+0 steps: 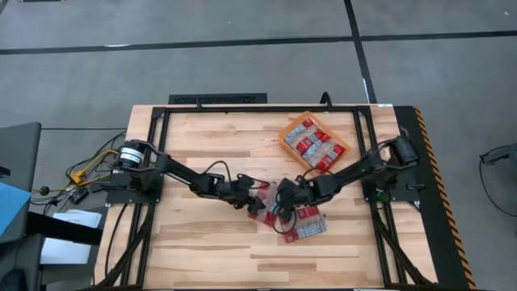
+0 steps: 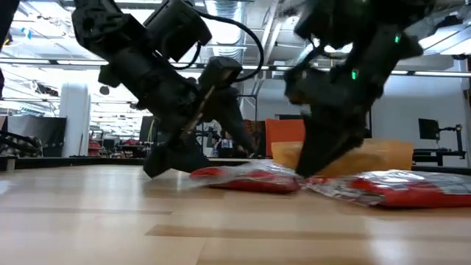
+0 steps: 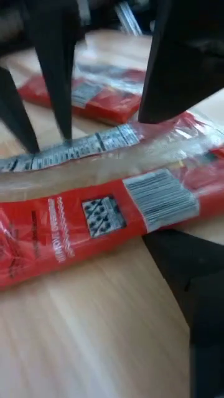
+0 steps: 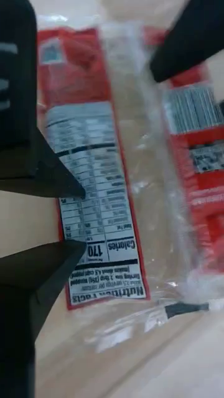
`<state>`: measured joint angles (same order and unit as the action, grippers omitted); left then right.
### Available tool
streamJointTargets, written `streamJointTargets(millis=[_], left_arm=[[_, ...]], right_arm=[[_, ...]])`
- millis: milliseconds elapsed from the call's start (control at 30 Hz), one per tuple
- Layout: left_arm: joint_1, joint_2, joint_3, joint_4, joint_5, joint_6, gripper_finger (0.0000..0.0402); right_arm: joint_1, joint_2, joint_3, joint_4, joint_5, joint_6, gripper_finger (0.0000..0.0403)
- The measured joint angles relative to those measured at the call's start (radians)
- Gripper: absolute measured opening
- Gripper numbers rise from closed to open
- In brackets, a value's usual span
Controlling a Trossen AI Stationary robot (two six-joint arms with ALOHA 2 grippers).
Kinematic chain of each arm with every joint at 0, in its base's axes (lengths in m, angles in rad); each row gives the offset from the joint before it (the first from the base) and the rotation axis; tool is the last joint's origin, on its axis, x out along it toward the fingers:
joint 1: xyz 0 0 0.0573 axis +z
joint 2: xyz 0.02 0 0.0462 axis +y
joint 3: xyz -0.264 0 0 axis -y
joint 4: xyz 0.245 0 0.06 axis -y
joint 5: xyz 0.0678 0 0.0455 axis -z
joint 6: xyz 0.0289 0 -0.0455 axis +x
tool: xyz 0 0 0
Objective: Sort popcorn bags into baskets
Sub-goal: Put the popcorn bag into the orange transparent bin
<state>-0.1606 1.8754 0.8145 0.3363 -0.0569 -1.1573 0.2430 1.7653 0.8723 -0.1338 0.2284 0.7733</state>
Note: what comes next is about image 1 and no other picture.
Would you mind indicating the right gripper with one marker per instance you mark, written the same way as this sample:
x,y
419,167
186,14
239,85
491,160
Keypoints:
x,y
297,193

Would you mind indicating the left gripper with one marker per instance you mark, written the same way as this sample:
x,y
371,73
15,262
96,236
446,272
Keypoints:
x,y
247,189

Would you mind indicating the red popcorn bag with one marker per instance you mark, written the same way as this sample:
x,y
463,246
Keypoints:
x,y
312,142
332,157
322,150
268,218
298,131
309,228

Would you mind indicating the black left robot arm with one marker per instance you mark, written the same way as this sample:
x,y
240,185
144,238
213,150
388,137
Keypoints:
x,y
182,171

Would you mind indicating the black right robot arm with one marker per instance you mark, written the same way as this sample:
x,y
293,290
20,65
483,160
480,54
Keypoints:
x,y
355,171

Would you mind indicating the orange basket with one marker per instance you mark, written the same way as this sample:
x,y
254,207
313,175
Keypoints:
x,y
307,115

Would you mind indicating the black floor vent grate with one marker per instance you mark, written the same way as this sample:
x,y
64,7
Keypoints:
x,y
218,98

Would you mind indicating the black panel with hazard stripes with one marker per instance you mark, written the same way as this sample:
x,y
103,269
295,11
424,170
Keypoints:
x,y
428,182

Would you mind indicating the small black box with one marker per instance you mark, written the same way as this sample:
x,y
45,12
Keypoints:
x,y
79,195

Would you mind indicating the white paper sheet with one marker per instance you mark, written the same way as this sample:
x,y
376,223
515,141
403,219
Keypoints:
x,y
68,250

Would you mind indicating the dark grey cabinet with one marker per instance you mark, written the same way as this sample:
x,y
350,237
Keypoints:
x,y
20,153

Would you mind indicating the blue sheet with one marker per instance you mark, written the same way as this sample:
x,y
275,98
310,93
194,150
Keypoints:
x,y
12,206

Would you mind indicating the black table frame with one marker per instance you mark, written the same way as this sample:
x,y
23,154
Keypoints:
x,y
262,109

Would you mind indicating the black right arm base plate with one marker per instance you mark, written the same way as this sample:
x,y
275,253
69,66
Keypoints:
x,y
404,190

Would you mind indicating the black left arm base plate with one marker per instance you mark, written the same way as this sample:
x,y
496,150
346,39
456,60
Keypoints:
x,y
133,194

